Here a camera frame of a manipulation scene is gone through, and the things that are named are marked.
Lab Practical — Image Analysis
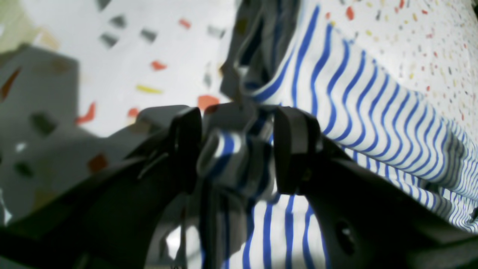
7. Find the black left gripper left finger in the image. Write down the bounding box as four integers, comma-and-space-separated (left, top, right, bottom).
1, 106, 202, 269

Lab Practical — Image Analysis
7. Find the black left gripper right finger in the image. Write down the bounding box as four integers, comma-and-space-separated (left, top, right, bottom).
273, 106, 478, 269

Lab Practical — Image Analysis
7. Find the blue striped white t-shirt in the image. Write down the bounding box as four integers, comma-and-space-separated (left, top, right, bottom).
185, 0, 477, 269

